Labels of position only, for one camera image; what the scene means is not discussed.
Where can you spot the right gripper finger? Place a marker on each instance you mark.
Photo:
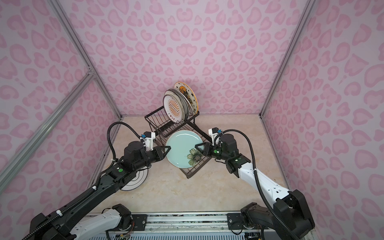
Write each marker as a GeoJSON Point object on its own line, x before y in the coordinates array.
{"type": "Point", "coordinates": [200, 151]}
{"type": "Point", "coordinates": [203, 145]}

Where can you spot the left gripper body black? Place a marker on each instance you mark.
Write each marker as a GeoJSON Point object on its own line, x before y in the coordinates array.
{"type": "Point", "coordinates": [153, 156]}

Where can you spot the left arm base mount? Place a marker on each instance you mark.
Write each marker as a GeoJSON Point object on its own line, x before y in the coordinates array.
{"type": "Point", "coordinates": [135, 222]}

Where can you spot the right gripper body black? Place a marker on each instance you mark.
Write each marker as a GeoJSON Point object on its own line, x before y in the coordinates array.
{"type": "Point", "coordinates": [216, 152]}

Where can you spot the aluminium frame post right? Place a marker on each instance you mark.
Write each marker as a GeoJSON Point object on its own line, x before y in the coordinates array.
{"type": "Point", "coordinates": [297, 34]}

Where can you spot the light green flower plate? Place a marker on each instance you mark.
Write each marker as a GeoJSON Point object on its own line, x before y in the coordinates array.
{"type": "Point", "coordinates": [183, 153]}

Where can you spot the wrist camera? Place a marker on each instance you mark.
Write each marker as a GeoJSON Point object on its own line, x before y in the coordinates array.
{"type": "Point", "coordinates": [147, 138]}
{"type": "Point", "coordinates": [214, 134]}

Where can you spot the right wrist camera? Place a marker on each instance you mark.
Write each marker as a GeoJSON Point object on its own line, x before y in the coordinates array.
{"type": "Point", "coordinates": [214, 134]}

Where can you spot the white plate black rings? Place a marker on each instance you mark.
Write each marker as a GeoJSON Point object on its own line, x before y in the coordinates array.
{"type": "Point", "coordinates": [136, 181]}

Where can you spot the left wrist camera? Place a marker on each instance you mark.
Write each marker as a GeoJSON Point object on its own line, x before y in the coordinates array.
{"type": "Point", "coordinates": [147, 138]}

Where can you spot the aluminium frame post left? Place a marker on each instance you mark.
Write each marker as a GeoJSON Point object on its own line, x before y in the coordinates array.
{"type": "Point", "coordinates": [79, 46]}

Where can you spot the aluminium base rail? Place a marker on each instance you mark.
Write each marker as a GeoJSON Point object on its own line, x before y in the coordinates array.
{"type": "Point", "coordinates": [181, 222]}

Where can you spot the cream star cartoon plate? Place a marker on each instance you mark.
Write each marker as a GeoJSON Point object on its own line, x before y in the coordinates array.
{"type": "Point", "coordinates": [189, 94]}

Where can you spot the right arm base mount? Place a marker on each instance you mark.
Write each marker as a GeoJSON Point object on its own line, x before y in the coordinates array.
{"type": "Point", "coordinates": [249, 221]}

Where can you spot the aluminium frame diagonal beam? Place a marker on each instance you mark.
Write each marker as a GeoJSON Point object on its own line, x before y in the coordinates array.
{"type": "Point", "coordinates": [19, 160]}

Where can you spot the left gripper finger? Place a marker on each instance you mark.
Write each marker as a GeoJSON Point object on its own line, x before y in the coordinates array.
{"type": "Point", "coordinates": [164, 148]}
{"type": "Point", "coordinates": [162, 154]}

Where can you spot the aluminium frame post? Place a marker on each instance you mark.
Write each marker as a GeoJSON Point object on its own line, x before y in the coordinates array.
{"type": "Point", "coordinates": [297, 34]}
{"type": "Point", "coordinates": [79, 46]}

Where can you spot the black wire dish rack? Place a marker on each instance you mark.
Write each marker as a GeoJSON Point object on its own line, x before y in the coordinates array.
{"type": "Point", "coordinates": [160, 123]}

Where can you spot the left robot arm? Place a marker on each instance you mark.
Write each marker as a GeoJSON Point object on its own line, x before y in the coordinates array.
{"type": "Point", "coordinates": [57, 226]}

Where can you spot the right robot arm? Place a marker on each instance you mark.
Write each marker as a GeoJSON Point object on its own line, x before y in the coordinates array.
{"type": "Point", "coordinates": [285, 211]}

